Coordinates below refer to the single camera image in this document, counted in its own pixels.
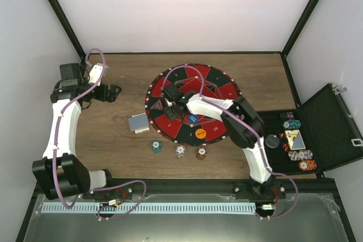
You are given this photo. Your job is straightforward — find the triangular all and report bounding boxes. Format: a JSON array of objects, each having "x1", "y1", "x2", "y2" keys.
[{"x1": 150, "y1": 99, "x2": 163, "y2": 111}]

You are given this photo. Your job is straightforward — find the blue small blind button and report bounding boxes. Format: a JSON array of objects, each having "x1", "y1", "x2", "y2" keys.
[{"x1": 188, "y1": 114, "x2": 199, "y2": 124}]

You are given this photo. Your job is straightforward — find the green poker chip stack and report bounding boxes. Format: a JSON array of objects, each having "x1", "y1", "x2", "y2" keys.
[{"x1": 151, "y1": 141, "x2": 162, "y2": 154}]

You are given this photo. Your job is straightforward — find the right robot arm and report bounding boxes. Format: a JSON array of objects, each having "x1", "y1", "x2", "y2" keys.
[{"x1": 161, "y1": 84, "x2": 274, "y2": 198}]

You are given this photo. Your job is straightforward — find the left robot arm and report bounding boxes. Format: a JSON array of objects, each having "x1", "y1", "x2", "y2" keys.
[{"x1": 32, "y1": 63, "x2": 122, "y2": 199}]

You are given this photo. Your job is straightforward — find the round red black poker mat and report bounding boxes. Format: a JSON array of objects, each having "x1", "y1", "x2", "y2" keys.
[{"x1": 145, "y1": 63, "x2": 242, "y2": 146}]

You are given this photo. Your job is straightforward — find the orange big blind button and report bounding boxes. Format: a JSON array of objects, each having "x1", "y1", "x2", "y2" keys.
[{"x1": 195, "y1": 129, "x2": 206, "y2": 139}]

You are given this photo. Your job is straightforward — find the blue backed card deck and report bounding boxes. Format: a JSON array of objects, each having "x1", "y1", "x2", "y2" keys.
[{"x1": 128, "y1": 113, "x2": 149, "y2": 132}]

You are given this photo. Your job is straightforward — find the purple white poker chip stack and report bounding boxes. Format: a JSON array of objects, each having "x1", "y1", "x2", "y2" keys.
[{"x1": 175, "y1": 145, "x2": 186, "y2": 158}]

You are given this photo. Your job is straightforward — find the brown poker chip stack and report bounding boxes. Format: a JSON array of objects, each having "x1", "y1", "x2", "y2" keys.
[{"x1": 196, "y1": 147, "x2": 206, "y2": 160}]

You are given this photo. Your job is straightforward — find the black round dealer button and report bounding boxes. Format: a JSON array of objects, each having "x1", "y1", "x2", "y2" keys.
[{"x1": 265, "y1": 134, "x2": 280, "y2": 148}]

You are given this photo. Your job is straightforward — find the dark chips in case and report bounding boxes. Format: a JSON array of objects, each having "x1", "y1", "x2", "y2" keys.
[{"x1": 280, "y1": 112, "x2": 295, "y2": 120}]

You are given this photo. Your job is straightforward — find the green chip row in case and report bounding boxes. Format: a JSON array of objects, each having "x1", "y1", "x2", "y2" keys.
[{"x1": 282, "y1": 120, "x2": 302, "y2": 130}]

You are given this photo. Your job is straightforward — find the red dice in case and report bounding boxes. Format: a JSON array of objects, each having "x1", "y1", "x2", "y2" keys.
[{"x1": 279, "y1": 132, "x2": 290, "y2": 152}]

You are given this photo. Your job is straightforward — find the card deck in case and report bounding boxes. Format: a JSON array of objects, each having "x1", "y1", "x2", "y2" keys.
[{"x1": 284, "y1": 129, "x2": 306, "y2": 151}]

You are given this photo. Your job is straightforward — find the purple orange chip row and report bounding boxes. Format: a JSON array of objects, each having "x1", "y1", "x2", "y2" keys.
[{"x1": 288, "y1": 150, "x2": 313, "y2": 161}]

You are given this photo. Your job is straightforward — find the orange chip row in case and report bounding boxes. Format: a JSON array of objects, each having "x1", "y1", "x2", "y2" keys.
[{"x1": 298, "y1": 159, "x2": 317, "y2": 171}]

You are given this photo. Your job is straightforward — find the black poker case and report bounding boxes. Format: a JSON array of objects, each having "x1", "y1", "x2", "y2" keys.
[{"x1": 259, "y1": 83, "x2": 362, "y2": 175}]

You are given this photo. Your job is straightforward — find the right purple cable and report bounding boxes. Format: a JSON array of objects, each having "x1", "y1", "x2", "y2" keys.
[{"x1": 164, "y1": 65, "x2": 299, "y2": 222}]

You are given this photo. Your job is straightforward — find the purple cable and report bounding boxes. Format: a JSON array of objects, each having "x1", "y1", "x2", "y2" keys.
[
  {"x1": 164, "y1": 65, "x2": 299, "y2": 222},
  {"x1": 50, "y1": 48, "x2": 146, "y2": 222}
]

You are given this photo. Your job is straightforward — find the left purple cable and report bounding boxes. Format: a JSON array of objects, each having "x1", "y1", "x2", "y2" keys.
[{"x1": 50, "y1": 48, "x2": 146, "y2": 222}]

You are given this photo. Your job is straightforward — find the light blue slotted cable duct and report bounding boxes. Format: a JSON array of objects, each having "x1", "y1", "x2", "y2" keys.
[{"x1": 41, "y1": 202, "x2": 256, "y2": 215}]

